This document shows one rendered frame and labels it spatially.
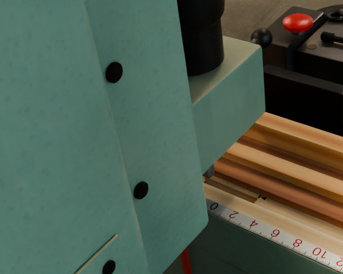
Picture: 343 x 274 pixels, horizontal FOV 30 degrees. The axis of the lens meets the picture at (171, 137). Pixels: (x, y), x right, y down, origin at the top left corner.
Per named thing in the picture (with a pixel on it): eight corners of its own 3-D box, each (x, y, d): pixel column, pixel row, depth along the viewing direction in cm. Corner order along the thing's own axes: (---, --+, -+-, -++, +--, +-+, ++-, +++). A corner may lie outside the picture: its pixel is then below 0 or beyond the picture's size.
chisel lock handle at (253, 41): (276, 44, 59) (276, 25, 58) (238, 80, 55) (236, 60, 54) (258, 40, 60) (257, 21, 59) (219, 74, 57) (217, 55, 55)
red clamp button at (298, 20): (318, 23, 64) (318, 14, 63) (303, 37, 62) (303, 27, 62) (292, 17, 66) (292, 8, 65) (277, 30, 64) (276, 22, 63)
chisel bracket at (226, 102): (268, 125, 57) (263, 43, 52) (172, 224, 49) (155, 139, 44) (202, 103, 61) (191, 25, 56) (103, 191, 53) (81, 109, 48)
